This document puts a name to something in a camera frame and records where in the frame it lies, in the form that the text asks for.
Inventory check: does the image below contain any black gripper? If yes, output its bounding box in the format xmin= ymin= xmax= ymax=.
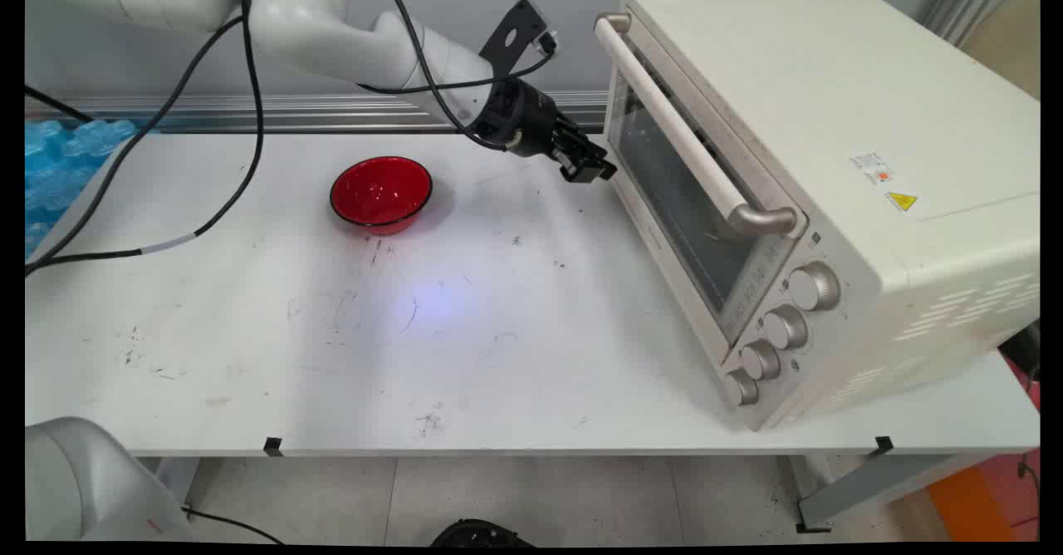
xmin=467 ymin=78 xmax=620 ymax=184

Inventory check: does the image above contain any oven glass door with handle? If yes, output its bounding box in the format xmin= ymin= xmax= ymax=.
xmin=594 ymin=12 xmax=808 ymax=369

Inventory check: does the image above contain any red bowl with black rim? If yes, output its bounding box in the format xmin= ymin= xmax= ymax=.
xmin=330 ymin=156 xmax=434 ymax=236

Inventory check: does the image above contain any cream toaster oven body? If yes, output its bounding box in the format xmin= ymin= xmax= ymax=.
xmin=613 ymin=0 xmax=1041 ymax=433

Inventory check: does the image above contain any largest silver oven knob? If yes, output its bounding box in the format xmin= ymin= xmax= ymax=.
xmin=787 ymin=261 xmax=841 ymax=312

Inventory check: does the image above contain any smallest silver oven knob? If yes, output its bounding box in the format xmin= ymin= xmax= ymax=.
xmin=723 ymin=369 xmax=760 ymax=407

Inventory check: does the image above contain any white label sticker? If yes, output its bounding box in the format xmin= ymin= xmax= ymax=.
xmin=849 ymin=152 xmax=896 ymax=186

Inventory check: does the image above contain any black round object on floor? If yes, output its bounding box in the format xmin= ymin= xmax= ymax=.
xmin=429 ymin=519 xmax=536 ymax=548

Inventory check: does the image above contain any grey metal table leg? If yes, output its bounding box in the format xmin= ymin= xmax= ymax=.
xmin=781 ymin=453 xmax=989 ymax=534

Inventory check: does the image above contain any orange floor panel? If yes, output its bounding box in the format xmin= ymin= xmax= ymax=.
xmin=926 ymin=465 xmax=999 ymax=543

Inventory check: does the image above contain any blue bubble wrap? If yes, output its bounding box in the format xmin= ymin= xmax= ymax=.
xmin=25 ymin=119 xmax=140 ymax=257

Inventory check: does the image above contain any thin black camera cable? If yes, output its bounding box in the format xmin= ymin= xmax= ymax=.
xmin=357 ymin=50 xmax=556 ymax=96

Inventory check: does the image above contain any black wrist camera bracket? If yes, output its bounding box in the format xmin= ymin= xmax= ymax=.
xmin=479 ymin=0 xmax=560 ymax=82

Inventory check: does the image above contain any black cable with metal plug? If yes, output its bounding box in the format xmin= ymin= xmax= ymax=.
xmin=374 ymin=0 xmax=524 ymax=153

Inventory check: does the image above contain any aluminium rail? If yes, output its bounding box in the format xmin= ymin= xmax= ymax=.
xmin=25 ymin=92 xmax=611 ymax=135

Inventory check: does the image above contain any black cable with white tape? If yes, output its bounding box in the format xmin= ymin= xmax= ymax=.
xmin=25 ymin=0 xmax=265 ymax=272

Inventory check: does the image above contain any aluminium corner post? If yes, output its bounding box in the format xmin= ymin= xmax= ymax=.
xmin=922 ymin=0 xmax=1010 ymax=45

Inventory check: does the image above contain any plain black hanging cable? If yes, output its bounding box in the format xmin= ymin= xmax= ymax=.
xmin=25 ymin=13 xmax=248 ymax=278

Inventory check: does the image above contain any black cable on floor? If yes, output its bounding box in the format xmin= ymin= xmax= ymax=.
xmin=181 ymin=505 xmax=287 ymax=546

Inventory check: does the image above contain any thin black cable behind table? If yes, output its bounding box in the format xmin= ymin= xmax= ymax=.
xmin=25 ymin=86 xmax=94 ymax=122

